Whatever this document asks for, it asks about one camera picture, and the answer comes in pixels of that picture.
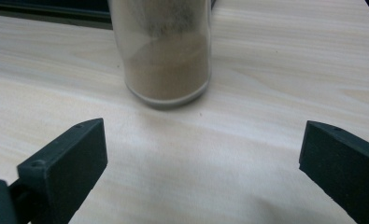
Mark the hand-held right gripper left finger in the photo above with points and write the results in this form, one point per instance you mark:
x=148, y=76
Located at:
x=63, y=168

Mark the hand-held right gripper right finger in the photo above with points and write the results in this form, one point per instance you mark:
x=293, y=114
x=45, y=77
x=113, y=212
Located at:
x=344, y=168

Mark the glass jar of tan powder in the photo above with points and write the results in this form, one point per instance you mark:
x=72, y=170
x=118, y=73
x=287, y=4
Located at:
x=166, y=71

